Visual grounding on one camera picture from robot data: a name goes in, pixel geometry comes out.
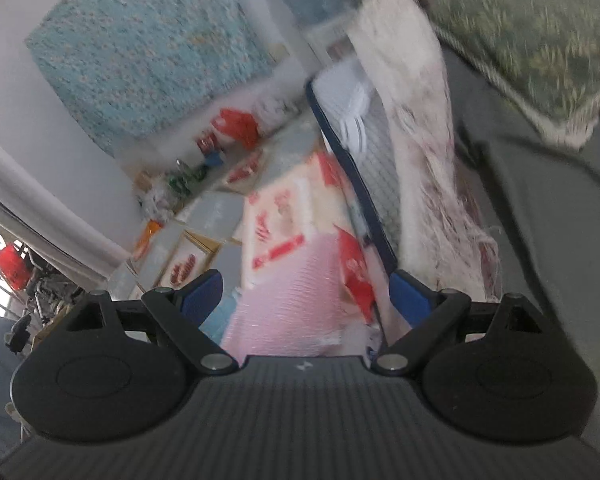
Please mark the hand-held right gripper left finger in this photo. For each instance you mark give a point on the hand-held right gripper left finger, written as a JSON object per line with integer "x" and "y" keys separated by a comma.
{"x": 202, "y": 294}

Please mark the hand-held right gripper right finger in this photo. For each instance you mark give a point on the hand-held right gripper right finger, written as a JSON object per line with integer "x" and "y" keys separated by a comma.
{"x": 410, "y": 296}

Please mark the pink striped plastic pack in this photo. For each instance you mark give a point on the pink striped plastic pack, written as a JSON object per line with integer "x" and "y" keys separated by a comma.
{"x": 290, "y": 300}

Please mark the fruit print vinyl mat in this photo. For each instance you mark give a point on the fruit print vinyl mat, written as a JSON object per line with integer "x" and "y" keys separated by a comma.
{"x": 205, "y": 225}

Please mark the white red printed packet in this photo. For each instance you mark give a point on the white red printed packet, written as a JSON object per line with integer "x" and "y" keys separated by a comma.
{"x": 277, "y": 225}

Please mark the white quilted bag blue trim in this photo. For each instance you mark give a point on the white quilted bag blue trim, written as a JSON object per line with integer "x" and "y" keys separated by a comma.
{"x": 360, "y": 160}

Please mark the grey blanket yellow figures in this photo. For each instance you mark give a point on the grey blanket yellow figures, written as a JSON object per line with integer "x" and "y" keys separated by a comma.
{"x": 545, "y": 240}

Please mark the red printed can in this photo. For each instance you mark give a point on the red printed can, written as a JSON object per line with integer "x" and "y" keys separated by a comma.
{"x": 207, "y": 142}

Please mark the white lace cloth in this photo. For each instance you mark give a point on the white lace cloth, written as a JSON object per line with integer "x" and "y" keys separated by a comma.
{"x": 420, "y": 135}

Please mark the red plastic bag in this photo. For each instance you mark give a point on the red plastic bag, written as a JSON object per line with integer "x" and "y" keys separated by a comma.
{"x": 237, "y": 127}

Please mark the red balcony bag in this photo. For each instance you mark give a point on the red balcony bag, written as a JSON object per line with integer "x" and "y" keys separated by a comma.
{"x": 12, "y": 267}

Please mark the white water dispenser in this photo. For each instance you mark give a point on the white water dispenser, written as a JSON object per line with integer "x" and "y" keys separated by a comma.
{"x": 330, "y": 40}

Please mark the green floral pillow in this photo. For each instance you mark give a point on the green floral pillow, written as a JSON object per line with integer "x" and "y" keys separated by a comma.
{"x": 535, "y": 35}

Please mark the blue floral wall cloth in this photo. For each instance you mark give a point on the blue floral wall cloth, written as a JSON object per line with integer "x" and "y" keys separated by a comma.
{"x": 150, "y": 50}

